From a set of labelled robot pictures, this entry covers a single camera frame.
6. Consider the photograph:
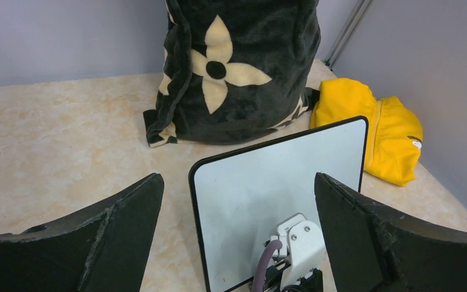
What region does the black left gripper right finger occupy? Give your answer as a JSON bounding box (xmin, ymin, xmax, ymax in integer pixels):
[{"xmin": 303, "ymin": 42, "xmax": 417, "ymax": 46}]
[{"xmin": 314, "ymin": 173, "xmax": 467, "ymax": 291}]

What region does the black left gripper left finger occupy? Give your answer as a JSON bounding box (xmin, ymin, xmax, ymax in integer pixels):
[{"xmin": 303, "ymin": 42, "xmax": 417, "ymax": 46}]
[{"xmin": 0, "ymin": 173, "xmax": 164, "ymax": 291}]

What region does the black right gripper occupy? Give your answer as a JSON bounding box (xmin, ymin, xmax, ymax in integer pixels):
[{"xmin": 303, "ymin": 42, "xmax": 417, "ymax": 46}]
[{"xmin": 254, "ymin": 257, "xmax": 323, "ymax": 291}]

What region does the small whiteboard black frame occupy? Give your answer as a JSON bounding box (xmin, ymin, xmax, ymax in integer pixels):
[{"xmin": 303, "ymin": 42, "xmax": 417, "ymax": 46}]
[{"xmin": 189, "ymin": 116, "xmax": 368, "ymax": 291}]

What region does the yellow folded garment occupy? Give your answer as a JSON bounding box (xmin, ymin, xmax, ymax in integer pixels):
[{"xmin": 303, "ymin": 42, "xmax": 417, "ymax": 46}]
[{"xmin": 310, "ymin": 78, "xmax": 423, "ymax": 187}]

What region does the black floral plush blanket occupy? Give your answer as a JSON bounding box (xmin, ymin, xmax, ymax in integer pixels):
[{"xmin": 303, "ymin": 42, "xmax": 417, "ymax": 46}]
[{"xmin": 143, "ymin": 1, "xmax": 321, "ymax": 147}]

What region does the right aluminium frame post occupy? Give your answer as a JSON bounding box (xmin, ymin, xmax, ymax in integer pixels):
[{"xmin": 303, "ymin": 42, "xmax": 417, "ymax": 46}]
[{"xmin": 323, "ymin": 0, "xmax": 373, "ymax": 70}]

